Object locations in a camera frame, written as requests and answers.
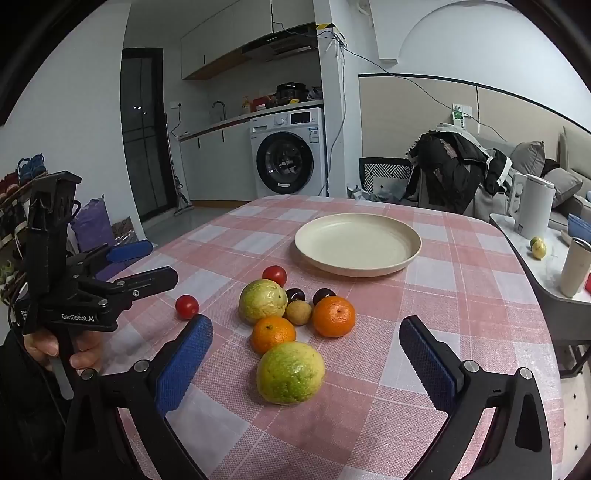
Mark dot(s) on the white upper cabinets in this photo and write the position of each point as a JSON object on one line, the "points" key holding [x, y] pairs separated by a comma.
{"points": [[207, 46]]}

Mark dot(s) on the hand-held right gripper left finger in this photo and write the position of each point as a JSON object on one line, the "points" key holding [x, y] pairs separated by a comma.
{"points": [[184, 364]]}

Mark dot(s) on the white side table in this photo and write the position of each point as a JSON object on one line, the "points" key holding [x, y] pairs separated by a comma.
{"points": [[540, 281]]}

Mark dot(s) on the cream round plate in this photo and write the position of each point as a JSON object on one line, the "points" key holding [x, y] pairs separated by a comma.
{"points": [[358, 242]]}

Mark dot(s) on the black jacket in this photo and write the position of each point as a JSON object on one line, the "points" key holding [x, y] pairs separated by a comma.
{"points": [[443, 170]]}

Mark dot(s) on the person's left forearm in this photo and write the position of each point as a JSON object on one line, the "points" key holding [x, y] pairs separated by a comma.
{"points": [[23, 415]]}

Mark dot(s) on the blue bowl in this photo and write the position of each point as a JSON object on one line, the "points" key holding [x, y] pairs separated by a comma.
{"points": [[579, 228]]}

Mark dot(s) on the black cooking pot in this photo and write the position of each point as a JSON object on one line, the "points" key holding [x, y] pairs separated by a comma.
{"points": [[291, 92]]}

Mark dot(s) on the dark glass door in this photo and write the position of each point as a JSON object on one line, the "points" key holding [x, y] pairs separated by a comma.
{"points": [[143, 138]]}

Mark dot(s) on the pile of grey bags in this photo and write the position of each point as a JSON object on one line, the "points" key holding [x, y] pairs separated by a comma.
{"points": [[374, 194]]}

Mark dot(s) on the white router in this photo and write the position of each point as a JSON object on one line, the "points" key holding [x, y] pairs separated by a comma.
{"points": [[337, 44]]}

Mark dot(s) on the yellow bottle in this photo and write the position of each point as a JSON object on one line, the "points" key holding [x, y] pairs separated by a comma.
{"points": [[246, 106]]}

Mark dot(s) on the grey cushion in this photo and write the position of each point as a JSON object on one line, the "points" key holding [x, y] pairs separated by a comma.
{"points": [[528, 159], [565, 184]]}

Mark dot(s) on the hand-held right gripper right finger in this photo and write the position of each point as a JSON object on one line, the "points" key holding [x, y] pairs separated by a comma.
{"points": [[429, 362]]}

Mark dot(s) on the grey chair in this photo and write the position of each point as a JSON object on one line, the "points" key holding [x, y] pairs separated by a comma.
{"points": [[482, 203]]}

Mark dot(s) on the white kitchen counter cabinet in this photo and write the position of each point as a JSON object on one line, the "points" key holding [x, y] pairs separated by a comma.
{"points": [[217, 161]]}

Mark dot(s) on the red box on washer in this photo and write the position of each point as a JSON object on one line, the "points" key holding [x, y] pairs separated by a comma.
{"points": [[263, 104]]}

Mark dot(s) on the white green wall plug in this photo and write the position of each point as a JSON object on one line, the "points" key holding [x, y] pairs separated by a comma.
{"points": [[457, 115]]}

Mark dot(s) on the range hood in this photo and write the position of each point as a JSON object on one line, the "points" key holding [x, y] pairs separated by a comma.
{"points": [[286, 46]]}

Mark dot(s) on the person's left hand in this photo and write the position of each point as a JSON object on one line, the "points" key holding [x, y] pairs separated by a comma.
{"points": [[41, 344]]}

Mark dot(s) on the orange mandarin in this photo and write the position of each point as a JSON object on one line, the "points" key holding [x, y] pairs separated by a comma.
{"points": [[273, 334], [334, 316]]}

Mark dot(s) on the white floor mop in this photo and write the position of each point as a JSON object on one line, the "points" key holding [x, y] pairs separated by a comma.
{"points": [[181, 198]]}

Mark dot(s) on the grey sofa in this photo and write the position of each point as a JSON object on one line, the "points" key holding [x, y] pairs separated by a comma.
{"points": [[575, 152]]}

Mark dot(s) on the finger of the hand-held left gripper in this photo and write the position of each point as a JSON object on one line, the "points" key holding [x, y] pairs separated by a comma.
{"points": [[131, 250], [152, 279]]}

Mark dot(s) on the black patterned basket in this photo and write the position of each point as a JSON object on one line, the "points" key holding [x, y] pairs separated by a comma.
{"points": [[385, 177]]}

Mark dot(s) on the small yellow lemon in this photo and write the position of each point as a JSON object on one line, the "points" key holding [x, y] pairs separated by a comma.
{"points": [[539, 250]]}

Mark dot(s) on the metal faucet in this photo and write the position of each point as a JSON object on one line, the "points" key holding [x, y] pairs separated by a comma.
{"points": [[219, 108]]}

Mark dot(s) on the shoe rack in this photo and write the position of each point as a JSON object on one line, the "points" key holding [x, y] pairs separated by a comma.
{"points": [[9, 207]]}

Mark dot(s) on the white electric kettle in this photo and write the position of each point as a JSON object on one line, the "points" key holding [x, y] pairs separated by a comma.
{"points": [[535, 207]]}

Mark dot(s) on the brown patterned bag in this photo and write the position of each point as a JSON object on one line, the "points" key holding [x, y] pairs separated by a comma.
{"points": [[123, 233]]}

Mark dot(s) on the bumpy yellow-green guava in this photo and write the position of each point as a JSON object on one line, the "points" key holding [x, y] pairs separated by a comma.
{"points": [[262, 301]]}

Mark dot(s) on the smooth green guava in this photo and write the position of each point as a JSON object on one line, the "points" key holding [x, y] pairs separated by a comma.
{"points": [[291, 373]]}

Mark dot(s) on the white washing machine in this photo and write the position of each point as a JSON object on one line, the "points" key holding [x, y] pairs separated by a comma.
{"points": [[300, 134]]}

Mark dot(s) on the red tomato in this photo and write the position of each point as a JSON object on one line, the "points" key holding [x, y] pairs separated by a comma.
{"points": [[187, 307], [274, 275]]}

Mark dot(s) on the purple bag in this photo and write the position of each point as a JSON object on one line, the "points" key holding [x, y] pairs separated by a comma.
{"points": [[92, 226]]}

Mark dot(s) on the small brown longan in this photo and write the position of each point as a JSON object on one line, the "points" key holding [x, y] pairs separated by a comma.
{"points": [[298, 312]]}

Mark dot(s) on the beige cup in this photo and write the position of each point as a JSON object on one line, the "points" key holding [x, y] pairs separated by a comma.
{"points": [[575, 267]]}

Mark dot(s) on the pink checked tablecloth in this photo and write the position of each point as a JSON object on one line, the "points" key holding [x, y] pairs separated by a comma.
{"points": [[231, 240]]}

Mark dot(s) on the dark purple plum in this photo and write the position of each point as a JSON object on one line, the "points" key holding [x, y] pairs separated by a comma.
{"points": [[294, 294], [323, 295]]}

